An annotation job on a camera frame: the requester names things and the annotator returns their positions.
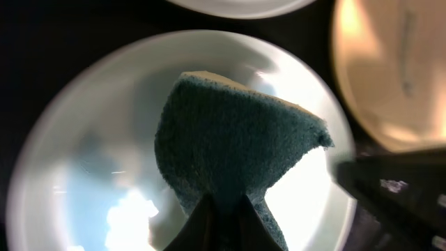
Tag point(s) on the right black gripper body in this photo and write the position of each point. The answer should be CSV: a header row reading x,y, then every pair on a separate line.
x,y
405,191

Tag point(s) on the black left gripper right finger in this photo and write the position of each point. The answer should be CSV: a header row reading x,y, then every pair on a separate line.
x,y
253,234

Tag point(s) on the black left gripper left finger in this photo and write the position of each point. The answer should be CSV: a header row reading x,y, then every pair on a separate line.
x,y
198,233

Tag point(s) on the green yellow sponge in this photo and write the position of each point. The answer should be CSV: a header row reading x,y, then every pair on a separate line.
x,y
218,137

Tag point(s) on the yellow plate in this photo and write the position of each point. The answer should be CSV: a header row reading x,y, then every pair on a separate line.
x,y
389,59

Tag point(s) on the round black serving tray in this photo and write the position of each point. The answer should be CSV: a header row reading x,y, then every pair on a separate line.
x,y
45,44

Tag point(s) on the mint plate with blue stain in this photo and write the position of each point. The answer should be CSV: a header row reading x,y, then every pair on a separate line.
x,y
243,9

